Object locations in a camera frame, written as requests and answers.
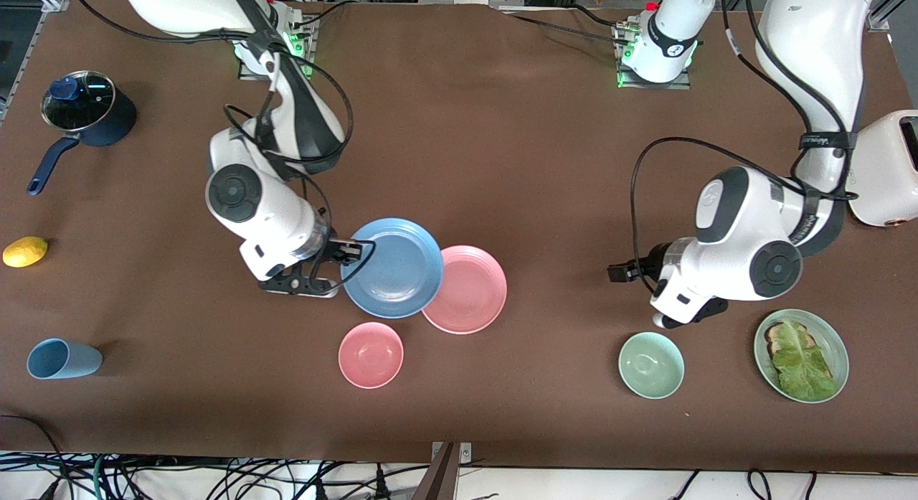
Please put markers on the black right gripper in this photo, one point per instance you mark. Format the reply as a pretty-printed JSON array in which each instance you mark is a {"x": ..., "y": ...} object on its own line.
[{"x": 336, "y": 247}]

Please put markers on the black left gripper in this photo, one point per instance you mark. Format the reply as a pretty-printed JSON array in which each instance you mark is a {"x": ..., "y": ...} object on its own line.
[{"x": 651, "y": 260}]

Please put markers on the blue plate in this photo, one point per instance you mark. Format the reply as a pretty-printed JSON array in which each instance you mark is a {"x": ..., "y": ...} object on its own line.
[{"x": 394, "y": 270}]

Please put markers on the pink plate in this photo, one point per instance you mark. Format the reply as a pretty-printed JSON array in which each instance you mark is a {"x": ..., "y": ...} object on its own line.
[{"x": 473, "y": 292}]

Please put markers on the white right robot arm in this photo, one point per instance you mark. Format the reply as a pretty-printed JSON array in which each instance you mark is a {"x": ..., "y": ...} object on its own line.
[{"x": 265, "y": 213}]

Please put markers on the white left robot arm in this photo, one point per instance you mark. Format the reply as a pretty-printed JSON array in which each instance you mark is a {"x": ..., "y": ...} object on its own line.
[{"x": 810, "y": 41}]

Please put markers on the green bowl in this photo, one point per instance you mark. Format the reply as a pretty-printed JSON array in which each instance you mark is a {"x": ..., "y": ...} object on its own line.
[{"x": 651, "y": 365}]

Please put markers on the pink bowl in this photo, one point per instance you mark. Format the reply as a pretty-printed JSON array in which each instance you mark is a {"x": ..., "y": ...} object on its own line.
[{"x": 371, "y": 355}]

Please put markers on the brown table cover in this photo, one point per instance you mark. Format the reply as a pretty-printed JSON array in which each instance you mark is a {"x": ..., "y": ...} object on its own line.
[{"x": 502, "y": 163}]

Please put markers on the toasted bread slice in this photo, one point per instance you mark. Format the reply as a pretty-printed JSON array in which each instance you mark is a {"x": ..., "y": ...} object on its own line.
[{"x": 776, "y": 333}]

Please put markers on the green plate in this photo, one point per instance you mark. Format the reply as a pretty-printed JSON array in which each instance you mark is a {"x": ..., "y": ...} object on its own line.
[{"x": 767, "y": 364}]

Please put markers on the green lettuce leaf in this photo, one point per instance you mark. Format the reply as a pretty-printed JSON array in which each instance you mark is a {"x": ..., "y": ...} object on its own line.
[{"x": 800, "y": 367}]

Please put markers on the dark blue saucepan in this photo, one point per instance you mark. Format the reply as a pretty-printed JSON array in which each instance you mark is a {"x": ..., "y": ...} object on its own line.
[{"x": 118, "y": 123}]

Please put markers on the white toaster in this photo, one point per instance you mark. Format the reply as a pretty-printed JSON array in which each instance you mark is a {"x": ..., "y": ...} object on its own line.
[{"x": 886, "y": 170}]

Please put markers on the blue cup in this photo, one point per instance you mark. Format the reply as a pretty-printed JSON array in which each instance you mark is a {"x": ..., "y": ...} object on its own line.
[{"x": 64, "y": 359}]

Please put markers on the yellow lemon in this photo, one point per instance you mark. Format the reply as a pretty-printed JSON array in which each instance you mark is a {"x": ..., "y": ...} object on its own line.
[{"x": 25, "y": 252}]

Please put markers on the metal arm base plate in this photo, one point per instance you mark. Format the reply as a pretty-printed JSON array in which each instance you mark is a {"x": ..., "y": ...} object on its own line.
[
  {"x": 681, "y": 85},
  {"x": 247, "y": 74}
]

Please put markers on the small metal bracket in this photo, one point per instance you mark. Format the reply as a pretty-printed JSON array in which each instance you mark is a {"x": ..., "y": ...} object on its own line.
[{"x": 466, "y": 451}]

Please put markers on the dark camera pole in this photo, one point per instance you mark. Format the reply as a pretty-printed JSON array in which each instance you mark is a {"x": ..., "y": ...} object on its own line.
[{"x": 439, "y": 478}]

